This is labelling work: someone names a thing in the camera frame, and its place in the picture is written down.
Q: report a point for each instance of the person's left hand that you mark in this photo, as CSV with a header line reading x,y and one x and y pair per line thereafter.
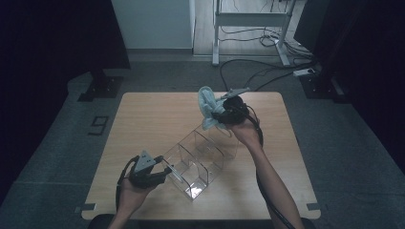
x,y
133,197

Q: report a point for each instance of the clear acrylic divided organizer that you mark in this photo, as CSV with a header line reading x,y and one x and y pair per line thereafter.
x,y
197,159

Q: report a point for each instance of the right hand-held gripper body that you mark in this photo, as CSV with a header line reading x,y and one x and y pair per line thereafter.
x,y
235,111

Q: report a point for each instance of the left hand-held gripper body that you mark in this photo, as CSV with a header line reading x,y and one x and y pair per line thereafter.
x,y
144,175

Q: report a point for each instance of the person's right hand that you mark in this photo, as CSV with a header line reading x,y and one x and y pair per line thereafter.
x,y
246,132

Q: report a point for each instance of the white metal desk frame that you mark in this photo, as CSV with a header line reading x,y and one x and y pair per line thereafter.
x,y
248,19

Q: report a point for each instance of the white power strip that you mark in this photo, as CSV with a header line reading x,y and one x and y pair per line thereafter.
x,y
304,72

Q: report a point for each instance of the person's dark clothing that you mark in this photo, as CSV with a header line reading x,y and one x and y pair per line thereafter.
x,y
98,223

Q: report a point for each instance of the light blue towel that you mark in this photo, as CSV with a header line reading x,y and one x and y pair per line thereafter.
x,y
207,105

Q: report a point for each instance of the dark curtain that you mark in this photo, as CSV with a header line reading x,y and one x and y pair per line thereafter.
x,y
375,63
47,63

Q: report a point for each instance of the black stand base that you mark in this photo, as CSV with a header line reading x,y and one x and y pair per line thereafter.
x,y
318,89
102,87

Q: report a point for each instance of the grey tape piece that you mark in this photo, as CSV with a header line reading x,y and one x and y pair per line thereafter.
x,y
87,207
314,206

